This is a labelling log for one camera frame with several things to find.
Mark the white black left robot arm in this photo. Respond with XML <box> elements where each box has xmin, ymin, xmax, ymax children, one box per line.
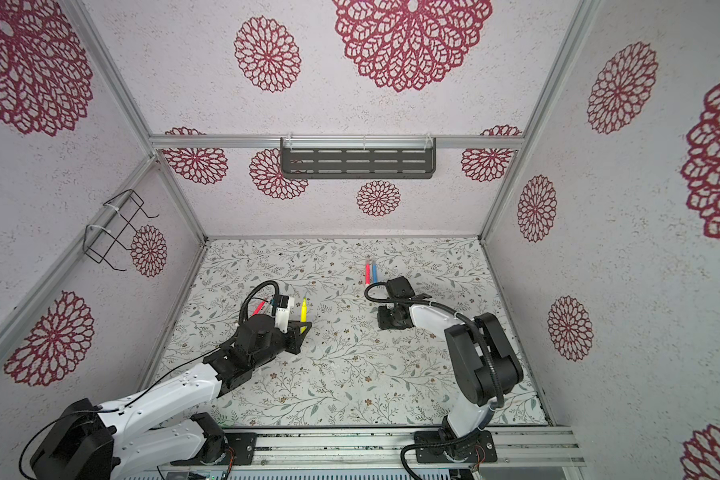
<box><xmin>19</xmin><ymin>314</ymin><xmax>312</xmax><ymax>479</ymax></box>

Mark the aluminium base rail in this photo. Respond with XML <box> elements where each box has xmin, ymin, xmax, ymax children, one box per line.
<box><xmin>80</xmin><ymin>425</ymin><xmax>583</xmax><ymax>480</ymax></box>

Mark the yellow highlighter pen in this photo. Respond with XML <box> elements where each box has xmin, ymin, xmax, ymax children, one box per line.
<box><xmin>300</xmin><ymin>297</ymin><xmax>308</xmax><ymax>322</ymax></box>

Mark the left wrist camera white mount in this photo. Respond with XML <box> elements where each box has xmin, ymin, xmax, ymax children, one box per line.
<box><xmin>272</xmin><ymin>294</ymin><xmax>295</xmax><ymax>334</ymax></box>

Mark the pink highlighter on table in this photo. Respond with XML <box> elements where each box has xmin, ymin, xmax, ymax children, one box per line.
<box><xmin>252</xmin><ymin>300</ymin><xmax>268</xmax><ymax>316</ymax></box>

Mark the dark grey wall shelf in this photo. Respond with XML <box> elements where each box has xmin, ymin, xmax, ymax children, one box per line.
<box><xmin>280</xmin><ymin>137</ymin><xmax>437</xmax><ymax>180</ymax></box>

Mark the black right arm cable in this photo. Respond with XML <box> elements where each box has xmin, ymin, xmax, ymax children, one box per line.
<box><xmin>363</xmin><ymin>281</ymin><xmax>506</xmax><ymax>409</ymax></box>

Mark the black wire wall basket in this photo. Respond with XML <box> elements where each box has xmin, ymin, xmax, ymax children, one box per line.
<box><xmin>81</xmin><ymin>189</ymin><xmax>159</xmax><ymax>272</ymax></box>

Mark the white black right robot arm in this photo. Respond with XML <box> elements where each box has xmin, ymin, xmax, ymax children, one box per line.
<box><xmin>364</xmin><ymin>277</ymin><xmax>524</xmax><ymax>440</ymax></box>

